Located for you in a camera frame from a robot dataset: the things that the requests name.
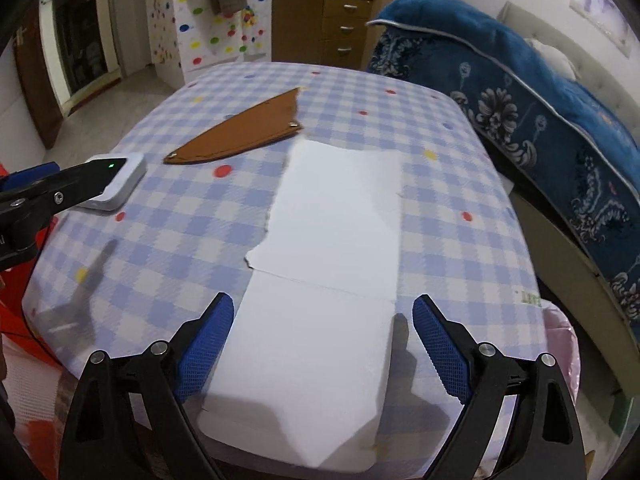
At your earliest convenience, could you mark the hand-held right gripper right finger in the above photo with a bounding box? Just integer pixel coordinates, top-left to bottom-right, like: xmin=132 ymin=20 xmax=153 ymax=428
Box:
xmin=411 ymin=294 xmax=587 ymax=480

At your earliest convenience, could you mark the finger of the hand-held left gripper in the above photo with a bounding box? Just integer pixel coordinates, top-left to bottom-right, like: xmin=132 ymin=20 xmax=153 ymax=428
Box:
xmin=0 ymin=161 xmax=60 ymax=192
xmin=30 ymin=158 xmax=128 ymax=211

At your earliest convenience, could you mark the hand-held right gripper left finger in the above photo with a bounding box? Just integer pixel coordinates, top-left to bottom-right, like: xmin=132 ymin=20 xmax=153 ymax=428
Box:
xmin=62 ymin=291 xmax=236 ymax=480

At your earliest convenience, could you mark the white device with green light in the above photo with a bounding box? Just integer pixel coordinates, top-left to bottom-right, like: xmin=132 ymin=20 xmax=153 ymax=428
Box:
xmin=82 ymin=152 xmax=147 ymax=212

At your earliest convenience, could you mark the white paper sheet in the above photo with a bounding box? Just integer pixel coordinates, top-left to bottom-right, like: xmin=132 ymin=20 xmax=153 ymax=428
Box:
xmin=197 ymin=139 xmax=403 ymax=473

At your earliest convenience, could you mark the brown wooden door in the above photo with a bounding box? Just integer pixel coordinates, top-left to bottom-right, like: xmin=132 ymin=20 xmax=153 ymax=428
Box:
xmin=12 ymin=25 xmax=66 ymax=150

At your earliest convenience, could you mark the blue checkered tablecloth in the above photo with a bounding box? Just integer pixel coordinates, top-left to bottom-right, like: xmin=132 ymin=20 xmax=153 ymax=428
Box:
xmin=22 ymin=62 xmax=543 ymax=480

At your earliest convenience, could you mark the pink plastic bag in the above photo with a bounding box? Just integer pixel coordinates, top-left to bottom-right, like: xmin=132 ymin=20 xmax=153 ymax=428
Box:
xmin=542 ymin=302 xmax=582 ymax=411

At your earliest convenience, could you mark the red plastic chair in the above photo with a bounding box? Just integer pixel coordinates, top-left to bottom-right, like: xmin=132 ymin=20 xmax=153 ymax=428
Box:
xmin=0 ymin=260 xmax=68 ymax=480

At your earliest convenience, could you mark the dark display cabinet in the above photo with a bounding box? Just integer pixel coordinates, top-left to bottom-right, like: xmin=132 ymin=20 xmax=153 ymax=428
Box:
xmin=37 ymin=0 xmax=123 ymax=106

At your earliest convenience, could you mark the brown leather sheath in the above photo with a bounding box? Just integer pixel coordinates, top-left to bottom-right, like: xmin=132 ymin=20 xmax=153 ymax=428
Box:
xmin=164 ymin=87 xmax=303 ymax=166

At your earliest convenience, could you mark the white dotted cabinet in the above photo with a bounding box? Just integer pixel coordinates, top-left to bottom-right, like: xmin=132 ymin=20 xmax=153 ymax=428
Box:
xmin=145 ymin=0 xmax=273 ymax=86

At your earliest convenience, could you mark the wooden drawer cabinet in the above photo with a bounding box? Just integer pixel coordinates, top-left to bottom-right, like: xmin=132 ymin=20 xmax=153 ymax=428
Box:
xmin=271 ymin=0 xmax=375 ymax=68

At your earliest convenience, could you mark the blue floral blanket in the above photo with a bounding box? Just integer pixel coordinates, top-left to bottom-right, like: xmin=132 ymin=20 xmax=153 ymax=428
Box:
xmin=366 ymin=0 xmax=640 ymax=321

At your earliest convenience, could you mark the beige upholstered bed frame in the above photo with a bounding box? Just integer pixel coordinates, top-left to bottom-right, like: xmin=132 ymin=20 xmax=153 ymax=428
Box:
xmin=497 ymin=1 xmax=640 ymax=411

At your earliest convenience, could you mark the large wall photo frame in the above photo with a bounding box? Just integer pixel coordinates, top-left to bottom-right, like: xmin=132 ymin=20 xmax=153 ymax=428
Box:
xmin=570 ymin=0 xmax=633 ymax=56

